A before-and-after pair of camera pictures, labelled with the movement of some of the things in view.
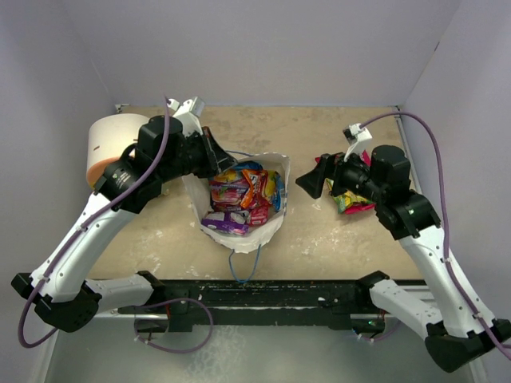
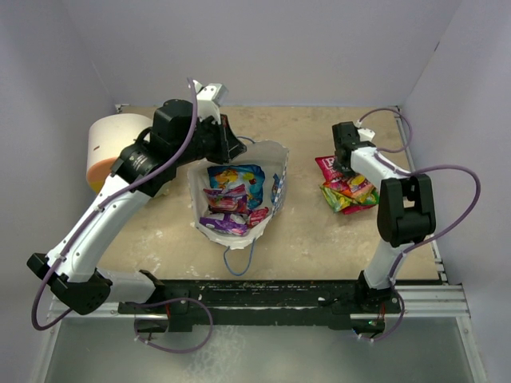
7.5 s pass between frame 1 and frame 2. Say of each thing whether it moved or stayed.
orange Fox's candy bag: moved
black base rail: stayed
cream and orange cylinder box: stayed
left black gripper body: moved
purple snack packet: stayed
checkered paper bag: moved
